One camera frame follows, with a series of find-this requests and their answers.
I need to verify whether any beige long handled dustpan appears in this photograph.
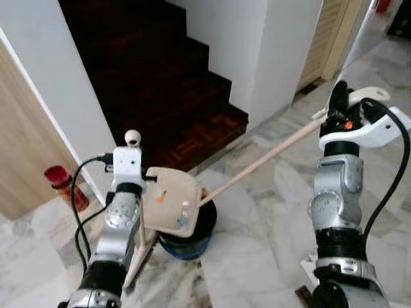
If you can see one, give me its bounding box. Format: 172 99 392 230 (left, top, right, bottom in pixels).
142 86 391 239

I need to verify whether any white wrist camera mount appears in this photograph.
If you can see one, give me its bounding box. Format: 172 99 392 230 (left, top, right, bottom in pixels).
112 146 146 193
319 105 411 152

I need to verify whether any black plastic bucket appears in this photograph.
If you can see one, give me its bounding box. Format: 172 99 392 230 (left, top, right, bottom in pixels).
157 201 218 261

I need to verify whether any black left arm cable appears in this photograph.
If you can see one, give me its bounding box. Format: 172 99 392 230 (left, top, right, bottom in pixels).
69 153 118 271

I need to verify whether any dark brown flat box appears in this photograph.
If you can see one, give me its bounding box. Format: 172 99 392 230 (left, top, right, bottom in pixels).
295 287 315 308

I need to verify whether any dark wooden staircase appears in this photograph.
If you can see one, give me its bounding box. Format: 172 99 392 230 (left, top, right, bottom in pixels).
58 0 250 173

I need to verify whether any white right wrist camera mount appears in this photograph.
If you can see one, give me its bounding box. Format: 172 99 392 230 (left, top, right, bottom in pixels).
319 105 411 152

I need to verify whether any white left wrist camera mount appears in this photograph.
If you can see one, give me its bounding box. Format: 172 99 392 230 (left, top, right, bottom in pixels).
112 146 146 193

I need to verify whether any red capped bottle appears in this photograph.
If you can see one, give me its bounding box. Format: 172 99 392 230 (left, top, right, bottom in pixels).
43 165 91 213

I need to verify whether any light wood wall panel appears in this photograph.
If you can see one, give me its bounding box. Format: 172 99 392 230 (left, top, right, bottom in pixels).
0 38 82 220

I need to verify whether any wooden louvre door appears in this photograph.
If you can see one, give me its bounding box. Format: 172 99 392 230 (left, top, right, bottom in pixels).
298 0 371 94

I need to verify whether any black cabinet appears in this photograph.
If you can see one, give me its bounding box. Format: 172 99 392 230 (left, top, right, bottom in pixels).
384 0 411 40

